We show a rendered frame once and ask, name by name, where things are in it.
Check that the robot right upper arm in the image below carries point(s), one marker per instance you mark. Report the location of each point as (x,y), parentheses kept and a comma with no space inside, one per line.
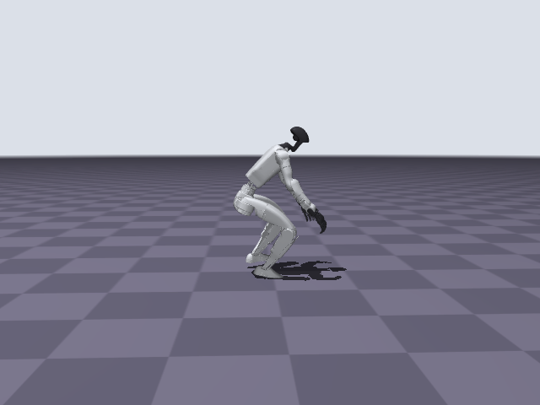
(283,159)

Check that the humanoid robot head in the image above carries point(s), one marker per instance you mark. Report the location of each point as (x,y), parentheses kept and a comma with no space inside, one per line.
(300,136)

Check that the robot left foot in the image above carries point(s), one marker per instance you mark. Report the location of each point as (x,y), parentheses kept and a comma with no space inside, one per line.
(260,258)

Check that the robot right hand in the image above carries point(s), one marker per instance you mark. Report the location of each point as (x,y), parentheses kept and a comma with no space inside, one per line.
(319,219)

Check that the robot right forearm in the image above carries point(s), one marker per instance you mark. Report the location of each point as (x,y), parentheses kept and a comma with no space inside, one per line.
(301,197)

